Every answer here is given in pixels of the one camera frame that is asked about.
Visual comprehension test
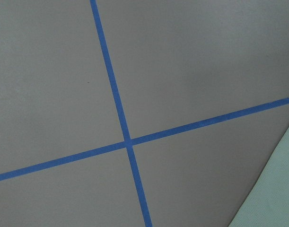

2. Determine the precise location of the olive green long-sleeve shirt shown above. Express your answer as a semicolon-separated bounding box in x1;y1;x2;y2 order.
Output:
229;126;289;227

